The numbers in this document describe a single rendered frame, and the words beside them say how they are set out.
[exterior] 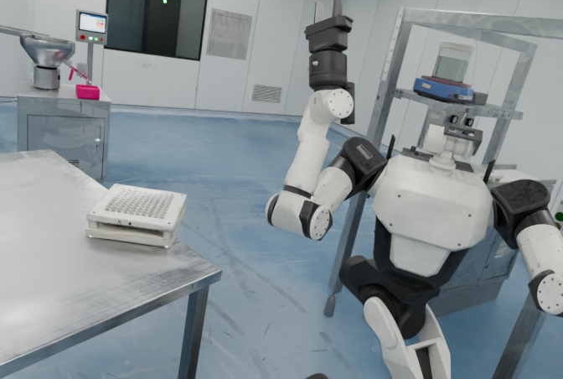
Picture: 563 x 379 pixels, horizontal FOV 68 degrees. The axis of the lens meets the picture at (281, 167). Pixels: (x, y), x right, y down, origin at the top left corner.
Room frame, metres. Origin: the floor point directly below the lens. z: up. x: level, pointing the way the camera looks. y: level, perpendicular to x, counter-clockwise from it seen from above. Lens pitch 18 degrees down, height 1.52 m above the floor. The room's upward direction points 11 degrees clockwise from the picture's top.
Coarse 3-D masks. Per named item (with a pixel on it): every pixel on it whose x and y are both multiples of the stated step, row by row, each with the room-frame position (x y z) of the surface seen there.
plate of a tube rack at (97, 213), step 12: (108, 192) 1.21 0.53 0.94; (168, 192) 1.30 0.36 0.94; (96, 204) 1.12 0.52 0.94; (180, 204) 1.23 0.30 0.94; (96, 216) 1.05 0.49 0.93; (108, 216) 1.06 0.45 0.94; (120, 216) 1.07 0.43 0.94; (132, 216) 1.08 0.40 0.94; (144, 216) 1.10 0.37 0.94; (168, 216) 1.13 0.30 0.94; (156, 228) 1.07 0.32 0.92; (168, 228) 1.07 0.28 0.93
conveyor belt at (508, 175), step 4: (496, 172) 2.66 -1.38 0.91; (500, 172) 2.68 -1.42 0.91; (504, 172) 2.70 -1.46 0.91; (508, 172) 2.72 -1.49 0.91; (512, 172) 2.75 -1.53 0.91; (516, 172) 2.77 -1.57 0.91; (520, 172) 2.80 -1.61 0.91; (504, 176) 2.59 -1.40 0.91; (508, 176) 2.60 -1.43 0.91; (512, 176) 2.63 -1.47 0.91; (516, 176) 2.65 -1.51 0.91; (520, 176) 2.67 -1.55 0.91; (524, 176) 2.70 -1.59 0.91; (528, 176) 2.72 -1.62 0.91; (532, 176) 2.74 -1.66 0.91; (500, 180) 2.46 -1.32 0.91; (504, 180) 2.48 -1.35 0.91; (508, 180) 2.49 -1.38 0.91; (512, 180) 2.51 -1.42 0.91; (548, 184) 2.61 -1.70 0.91; (552, 184) 2.64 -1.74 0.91
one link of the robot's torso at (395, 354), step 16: (368, 304) 1.02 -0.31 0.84; (384, 304) 0.99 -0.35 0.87; (368, 320) 1.00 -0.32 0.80; (384, 320) 0.96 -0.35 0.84; (432, 320) 1.01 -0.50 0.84; (384, 336) 0.95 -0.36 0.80; (400, 336) 0.92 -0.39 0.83; (432, 336) 1.00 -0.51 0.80; (384, 352) 0.94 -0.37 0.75; (400, 352) 0.90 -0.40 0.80; (416, 352) 0.95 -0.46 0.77; (432, 352) 0.96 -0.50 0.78; (448, 352) 0.95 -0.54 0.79; (400, 368) 0.90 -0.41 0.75; (416, 368) 0.88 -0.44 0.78; (432, 368) 0.94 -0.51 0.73; (448, 368) 0.92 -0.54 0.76
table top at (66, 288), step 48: (0, 192) 1.21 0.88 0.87; (48, 192) 1.27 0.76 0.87; (96, 192) 1.34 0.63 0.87; (0, 240) 0.95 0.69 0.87; (48, 240) 0.99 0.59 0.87; (96, 240) 1.04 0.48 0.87; (0, 288) 0.77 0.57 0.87; (48, 288) 0.80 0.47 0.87; (96, 288) 0.83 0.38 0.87; (144, 288) 0.87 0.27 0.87; (192, 288) 0.93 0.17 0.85; (0, 336) 0.64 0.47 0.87; (48, 336) 0.66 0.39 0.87
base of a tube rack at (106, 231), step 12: (180, 216) 1.23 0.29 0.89; (96, 228) 1.06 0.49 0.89; (108, 228) 1.07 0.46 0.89; (120, 228) 1.08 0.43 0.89; (132, 228) 1.10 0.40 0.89; (120, 240) 1.06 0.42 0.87; (132, 240) 1.06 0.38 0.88; (144, 240) 1.06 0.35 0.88; (156, 240) 1.07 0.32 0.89; (168, 240) 1.07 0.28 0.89
